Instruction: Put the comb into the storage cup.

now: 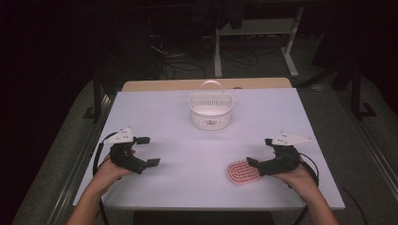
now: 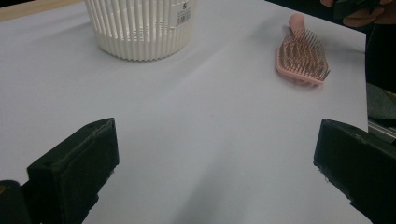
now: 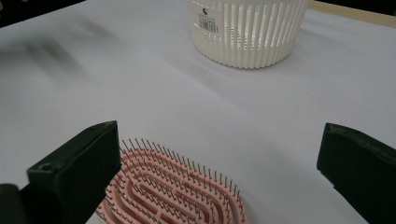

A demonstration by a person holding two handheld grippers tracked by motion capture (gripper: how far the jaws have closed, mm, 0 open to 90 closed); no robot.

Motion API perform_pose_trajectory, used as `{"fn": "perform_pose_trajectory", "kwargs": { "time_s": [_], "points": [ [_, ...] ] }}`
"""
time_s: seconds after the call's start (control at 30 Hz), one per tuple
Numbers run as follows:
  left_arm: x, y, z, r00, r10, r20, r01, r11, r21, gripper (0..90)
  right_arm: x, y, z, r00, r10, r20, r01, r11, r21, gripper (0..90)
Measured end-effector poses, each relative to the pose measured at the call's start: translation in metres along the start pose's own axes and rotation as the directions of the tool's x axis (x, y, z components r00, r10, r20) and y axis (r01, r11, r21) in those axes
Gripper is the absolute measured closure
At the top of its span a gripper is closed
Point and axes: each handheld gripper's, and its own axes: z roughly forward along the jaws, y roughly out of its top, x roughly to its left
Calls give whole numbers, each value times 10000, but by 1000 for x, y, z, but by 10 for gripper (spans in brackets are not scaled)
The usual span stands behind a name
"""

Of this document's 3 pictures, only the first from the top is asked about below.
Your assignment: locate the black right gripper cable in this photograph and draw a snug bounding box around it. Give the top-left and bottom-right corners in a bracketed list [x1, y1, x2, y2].
[293, 152, 321, 225]

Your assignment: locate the thin black floor cable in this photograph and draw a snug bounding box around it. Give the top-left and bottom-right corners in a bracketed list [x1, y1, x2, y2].
[340, 186, 369, 225]

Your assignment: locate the white perforated plastic basket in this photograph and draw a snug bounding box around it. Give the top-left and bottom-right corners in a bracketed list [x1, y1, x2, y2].
[188, 80, 235, 132]

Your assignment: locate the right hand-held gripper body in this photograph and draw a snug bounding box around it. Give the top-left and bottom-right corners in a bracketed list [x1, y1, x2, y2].
[257, 130, 314, 177]

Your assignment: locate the tangle of floor cables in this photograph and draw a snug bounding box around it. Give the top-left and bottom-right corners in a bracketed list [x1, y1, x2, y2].
[149, 31, 262, 80]

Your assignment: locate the light wooden table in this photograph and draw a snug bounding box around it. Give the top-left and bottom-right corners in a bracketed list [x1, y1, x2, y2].
[121, 77, 293, 93]

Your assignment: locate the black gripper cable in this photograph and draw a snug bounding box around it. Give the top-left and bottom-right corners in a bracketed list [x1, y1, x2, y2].
[92, 131, 119, 176]
[293, 152, 321, 225]

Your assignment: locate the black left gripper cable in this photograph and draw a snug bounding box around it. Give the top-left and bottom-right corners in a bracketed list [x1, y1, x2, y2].
[92, 131, 119, 176]

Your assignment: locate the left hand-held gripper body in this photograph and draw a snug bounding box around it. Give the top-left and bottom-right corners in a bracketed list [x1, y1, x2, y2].
[102, 127, 148, 175]

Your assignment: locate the person's right hand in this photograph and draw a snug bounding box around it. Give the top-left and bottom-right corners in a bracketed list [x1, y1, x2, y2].
[271, 155, 317, 192]

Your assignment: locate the black metal stand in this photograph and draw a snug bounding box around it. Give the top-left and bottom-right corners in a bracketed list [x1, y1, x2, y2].
[82, 70, 105, 122]
[349, 60, 377, 121]

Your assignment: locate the dark hanging cloth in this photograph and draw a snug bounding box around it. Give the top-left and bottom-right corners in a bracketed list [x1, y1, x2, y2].
[215, 0, 248, 31]

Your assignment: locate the white metal desk frame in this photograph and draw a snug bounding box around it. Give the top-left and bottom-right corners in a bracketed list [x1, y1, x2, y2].
[213, 5, 305, 79]

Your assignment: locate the person's left hand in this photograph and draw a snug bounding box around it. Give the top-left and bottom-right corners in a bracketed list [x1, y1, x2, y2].
[93, 153, 133, 189]

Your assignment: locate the metal floor rail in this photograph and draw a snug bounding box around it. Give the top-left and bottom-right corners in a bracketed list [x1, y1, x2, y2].
[46, 93, 117, 225]
[336, 92, 398, 198]

